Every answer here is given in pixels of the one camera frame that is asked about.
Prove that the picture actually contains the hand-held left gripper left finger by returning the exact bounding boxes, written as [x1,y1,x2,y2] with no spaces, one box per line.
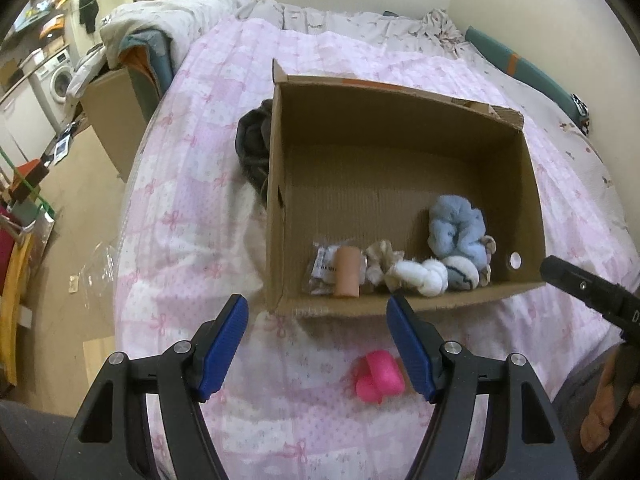
[69,293,250,480]

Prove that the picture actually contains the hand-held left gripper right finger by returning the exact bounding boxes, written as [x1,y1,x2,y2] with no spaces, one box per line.
[385,293,572,480]

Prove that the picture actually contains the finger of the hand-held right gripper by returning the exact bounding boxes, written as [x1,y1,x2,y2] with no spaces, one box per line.
[540,254,609,312]

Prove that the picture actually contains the pink sock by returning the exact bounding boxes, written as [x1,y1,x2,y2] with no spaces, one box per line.
[353,350,405,405]

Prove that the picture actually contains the white knotted sock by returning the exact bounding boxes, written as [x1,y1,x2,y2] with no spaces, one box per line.
[384,257,449,299]

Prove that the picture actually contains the white sock with blue lines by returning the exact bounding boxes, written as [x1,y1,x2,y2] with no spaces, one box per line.
[442,256,482,291]

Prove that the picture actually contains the cream scrunchie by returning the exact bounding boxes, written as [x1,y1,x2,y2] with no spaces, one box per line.
[362,239,406,289]

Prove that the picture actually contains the peach sock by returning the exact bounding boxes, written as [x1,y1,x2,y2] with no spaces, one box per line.
[333,246,362,299]

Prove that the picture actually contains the clear plastic packet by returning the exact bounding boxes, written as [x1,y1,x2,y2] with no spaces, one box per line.
[305,241,347,295]

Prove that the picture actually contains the light blue fluffy sock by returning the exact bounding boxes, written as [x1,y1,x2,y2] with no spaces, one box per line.
[428,195,489,275]

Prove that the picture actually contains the cardboard box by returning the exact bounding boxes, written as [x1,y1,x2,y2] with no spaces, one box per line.
[264,57,547,317]

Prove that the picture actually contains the person's right hand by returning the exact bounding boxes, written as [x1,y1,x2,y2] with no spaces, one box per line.
[580,349,621,454]

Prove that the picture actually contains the light wooden board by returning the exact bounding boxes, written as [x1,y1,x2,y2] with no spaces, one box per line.
[82,335,117,368]

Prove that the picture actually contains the clear plastic bag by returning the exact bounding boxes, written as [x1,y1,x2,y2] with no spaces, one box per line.
[65,240,126,311]

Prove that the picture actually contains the black and white patterned item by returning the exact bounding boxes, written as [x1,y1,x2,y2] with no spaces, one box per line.
[570,92,593,136]

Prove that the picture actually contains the dark grey crumpled cloth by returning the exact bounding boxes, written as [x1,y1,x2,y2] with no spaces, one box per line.
[236,99,275,207]

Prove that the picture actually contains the teal long cushion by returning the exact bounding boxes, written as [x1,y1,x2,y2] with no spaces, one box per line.
[465,26,581,116]

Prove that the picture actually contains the orange and black box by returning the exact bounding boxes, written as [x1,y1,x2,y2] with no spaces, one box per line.
[9,159,53,201]

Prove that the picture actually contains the teal and orange folded clothes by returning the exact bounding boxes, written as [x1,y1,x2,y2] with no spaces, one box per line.
[122,30,176,103]

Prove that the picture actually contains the white plastic bags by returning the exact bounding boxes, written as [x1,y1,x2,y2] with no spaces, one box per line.
[65,50,108,101]

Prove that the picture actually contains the white washing machine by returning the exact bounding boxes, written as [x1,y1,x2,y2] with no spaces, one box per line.
[34,49,77,107]

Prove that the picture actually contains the grey white crumpled duvet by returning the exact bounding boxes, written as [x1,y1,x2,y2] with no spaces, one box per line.
[99,0,251,70]

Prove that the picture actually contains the white floral bed sheet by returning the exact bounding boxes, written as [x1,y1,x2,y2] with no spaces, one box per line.
[235,0,640,241]

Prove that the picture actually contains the black hanging garment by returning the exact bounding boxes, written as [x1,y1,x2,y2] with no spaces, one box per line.
[78,0,100,35]

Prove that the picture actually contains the red and yellow frame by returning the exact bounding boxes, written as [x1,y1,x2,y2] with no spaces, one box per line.
[0,210,46,386]

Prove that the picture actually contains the wall shelf with clutter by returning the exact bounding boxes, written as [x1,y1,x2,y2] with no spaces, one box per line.
[10,0,71,43]

